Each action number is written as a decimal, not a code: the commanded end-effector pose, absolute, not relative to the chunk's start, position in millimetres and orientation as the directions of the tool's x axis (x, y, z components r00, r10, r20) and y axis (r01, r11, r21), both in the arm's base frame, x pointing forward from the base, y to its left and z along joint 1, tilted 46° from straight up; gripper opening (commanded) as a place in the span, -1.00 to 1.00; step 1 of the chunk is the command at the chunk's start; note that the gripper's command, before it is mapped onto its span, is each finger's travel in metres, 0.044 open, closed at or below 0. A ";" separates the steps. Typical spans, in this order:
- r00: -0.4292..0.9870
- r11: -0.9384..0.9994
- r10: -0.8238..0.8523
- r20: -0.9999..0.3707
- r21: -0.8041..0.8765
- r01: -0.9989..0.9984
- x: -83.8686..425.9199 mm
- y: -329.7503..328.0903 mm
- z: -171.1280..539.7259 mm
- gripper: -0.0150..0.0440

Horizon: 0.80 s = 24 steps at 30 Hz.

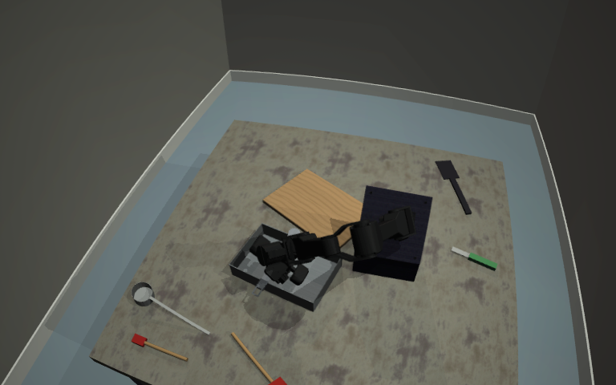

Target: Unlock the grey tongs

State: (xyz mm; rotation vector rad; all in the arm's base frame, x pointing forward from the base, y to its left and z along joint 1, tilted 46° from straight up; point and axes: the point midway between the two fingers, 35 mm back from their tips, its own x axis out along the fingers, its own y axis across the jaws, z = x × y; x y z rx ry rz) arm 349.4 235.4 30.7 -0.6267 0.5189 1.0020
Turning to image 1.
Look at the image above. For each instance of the wooden cutting board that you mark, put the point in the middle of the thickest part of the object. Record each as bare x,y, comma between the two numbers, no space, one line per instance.
314,205

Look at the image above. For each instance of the black spatula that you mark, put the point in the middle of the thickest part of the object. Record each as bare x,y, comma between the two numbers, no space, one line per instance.
448,172

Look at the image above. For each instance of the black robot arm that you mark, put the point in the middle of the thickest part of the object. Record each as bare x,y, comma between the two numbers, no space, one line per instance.
367,238

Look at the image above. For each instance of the green and white flat bar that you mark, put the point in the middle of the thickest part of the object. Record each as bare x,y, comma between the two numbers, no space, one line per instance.
477,259

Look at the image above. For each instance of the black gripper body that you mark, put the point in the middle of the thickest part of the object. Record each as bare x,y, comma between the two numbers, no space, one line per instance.
299,273

